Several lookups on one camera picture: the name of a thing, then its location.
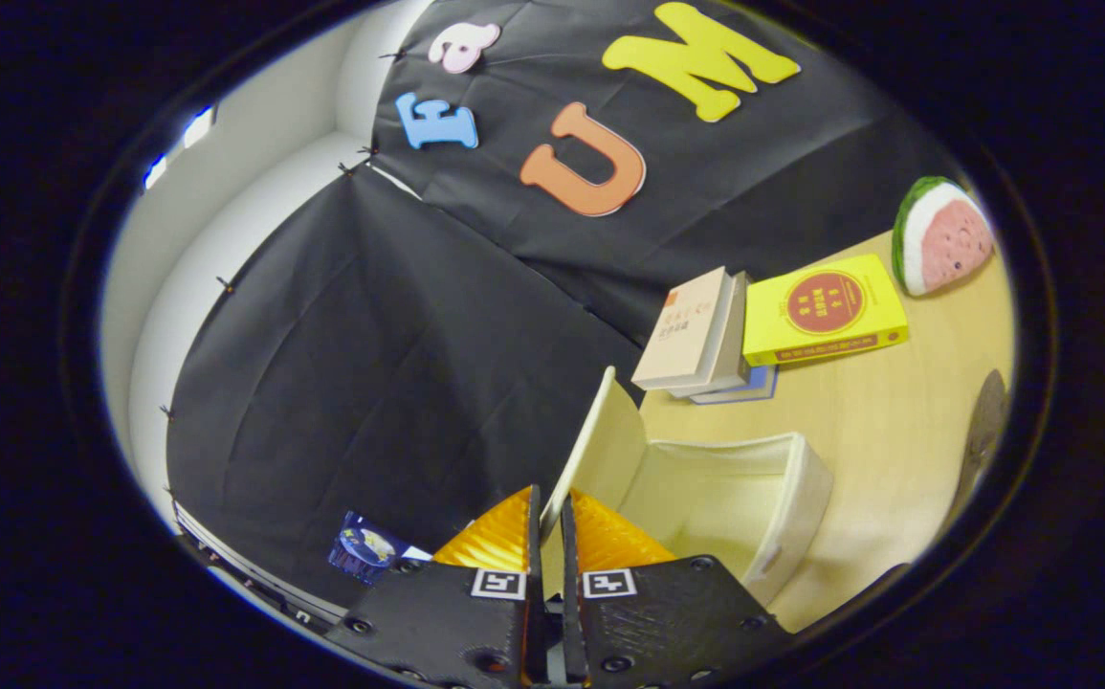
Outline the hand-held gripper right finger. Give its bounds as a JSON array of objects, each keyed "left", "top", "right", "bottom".
[{"left": 560, "top": 488, "right": 794, "bottom": 689}]

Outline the black backdrop cloth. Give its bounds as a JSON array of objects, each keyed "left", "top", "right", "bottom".
[{"left": 165, "top": 0, "right": 974, "bottom": 609}]

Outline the white book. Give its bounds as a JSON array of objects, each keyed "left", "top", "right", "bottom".
[{"left": 669, "top": 271, "right": 754, "bottom": 400}]

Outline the blue book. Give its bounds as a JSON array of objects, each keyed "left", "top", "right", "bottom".
[{"left": 691, "top": 364, "right": 780, "bottom": 406}]

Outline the brown fuzzy shoe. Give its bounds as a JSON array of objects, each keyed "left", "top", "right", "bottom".
[{"left": 954, "top": 368, "right": 1010, "bottom": 522}]

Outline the yellow book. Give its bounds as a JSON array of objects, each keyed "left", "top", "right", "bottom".
[{"left": 741, "top": 253, "right": 910, "bottom": 367}]

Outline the beige storage box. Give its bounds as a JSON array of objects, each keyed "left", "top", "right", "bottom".
[{"left": 540, "top": 367, "right": 835, "bottom": 609}]

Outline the blue printed box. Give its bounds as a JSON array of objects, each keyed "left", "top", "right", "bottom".
[{"left": 327, "top": 510, "right": 433, "bottom": 587}]

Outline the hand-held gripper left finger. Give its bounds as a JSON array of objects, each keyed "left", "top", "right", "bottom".
[{"left": 325, "top": 483, "right": 549, "bottom": 689}]

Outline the watermelon slice plush toy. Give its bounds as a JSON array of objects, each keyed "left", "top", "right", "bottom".
[{"left": 891, "top": 175, "right": 996, "bottom": 298}]

